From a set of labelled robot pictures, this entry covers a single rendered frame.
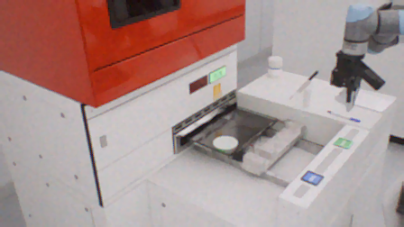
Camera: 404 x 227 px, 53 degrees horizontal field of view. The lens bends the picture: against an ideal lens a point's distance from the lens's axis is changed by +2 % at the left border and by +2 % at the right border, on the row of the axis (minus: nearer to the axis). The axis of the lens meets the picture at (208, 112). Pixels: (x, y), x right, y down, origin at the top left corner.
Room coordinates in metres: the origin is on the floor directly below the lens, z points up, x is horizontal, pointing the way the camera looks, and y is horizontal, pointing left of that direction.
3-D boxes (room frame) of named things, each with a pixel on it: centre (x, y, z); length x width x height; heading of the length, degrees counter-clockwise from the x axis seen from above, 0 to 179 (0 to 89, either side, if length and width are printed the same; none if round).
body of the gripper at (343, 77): (1.25, -0.47, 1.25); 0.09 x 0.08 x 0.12; 51
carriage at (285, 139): (1.36, -0.27, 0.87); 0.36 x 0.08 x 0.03; 141
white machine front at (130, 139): (1.41, 0.13, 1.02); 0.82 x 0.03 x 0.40; 141
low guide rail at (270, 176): (1.28, -0.14, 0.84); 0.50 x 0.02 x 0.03; 51
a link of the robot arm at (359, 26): (1.24, -0.48, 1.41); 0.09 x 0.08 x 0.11; 85
